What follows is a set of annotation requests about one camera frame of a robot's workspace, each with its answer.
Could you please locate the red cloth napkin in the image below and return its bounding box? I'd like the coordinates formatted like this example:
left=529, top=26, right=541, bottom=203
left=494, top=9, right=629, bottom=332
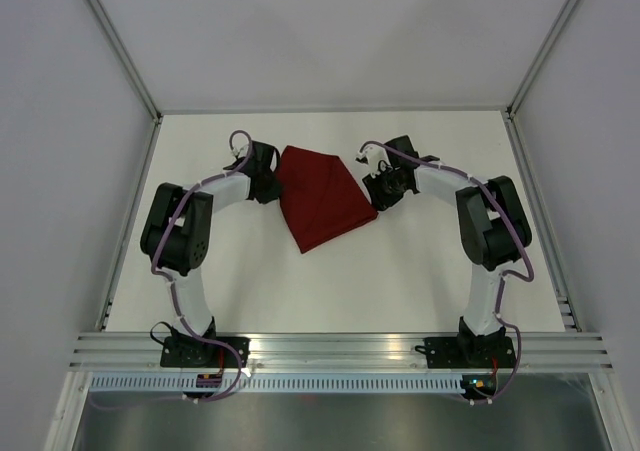
left=276, top=146, right=378, bottom=254

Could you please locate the aluminium front rail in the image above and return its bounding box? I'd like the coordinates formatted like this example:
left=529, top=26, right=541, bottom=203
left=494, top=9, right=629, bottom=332
left=67, top=332, right=613, bottom=373

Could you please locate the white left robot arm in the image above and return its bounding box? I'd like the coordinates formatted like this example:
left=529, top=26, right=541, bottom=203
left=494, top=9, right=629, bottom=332
left=140, top=140, right=283, bottom=367

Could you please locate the aluminium frame post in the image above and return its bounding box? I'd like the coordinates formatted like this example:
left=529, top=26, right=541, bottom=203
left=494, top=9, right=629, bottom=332
left=69, top=0, right=164, bottom=122
left=504, top=0, right=601, bottom=122

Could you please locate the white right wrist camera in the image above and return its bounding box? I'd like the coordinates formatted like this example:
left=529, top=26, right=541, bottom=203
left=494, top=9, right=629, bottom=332
left=355, top=145, right=391, bottom=176

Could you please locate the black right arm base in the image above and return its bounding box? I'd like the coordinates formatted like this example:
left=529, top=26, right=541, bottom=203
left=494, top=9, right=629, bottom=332
left=414, top=336, right=516, bottom=370

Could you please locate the white slotted cable duct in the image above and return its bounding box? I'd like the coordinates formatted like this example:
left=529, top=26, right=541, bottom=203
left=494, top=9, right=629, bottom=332
left=89, top=372, right=463, bottom=394

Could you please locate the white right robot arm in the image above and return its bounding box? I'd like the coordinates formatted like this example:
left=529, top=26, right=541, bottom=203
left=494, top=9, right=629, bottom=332
left=356, top=135, right=535, bottom=366

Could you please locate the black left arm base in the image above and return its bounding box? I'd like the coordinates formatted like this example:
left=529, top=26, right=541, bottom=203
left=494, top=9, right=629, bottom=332
left=160, top=334, right=250, bottom=369

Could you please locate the aluminium frame post right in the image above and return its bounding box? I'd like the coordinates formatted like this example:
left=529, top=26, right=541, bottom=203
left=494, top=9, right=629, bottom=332
left=504, top=0, right=601, bottom=122

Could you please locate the aluminium frame post left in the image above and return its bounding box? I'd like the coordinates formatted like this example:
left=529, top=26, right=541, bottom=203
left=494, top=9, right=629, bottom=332
left=69, top=0, right=164, bottom=122

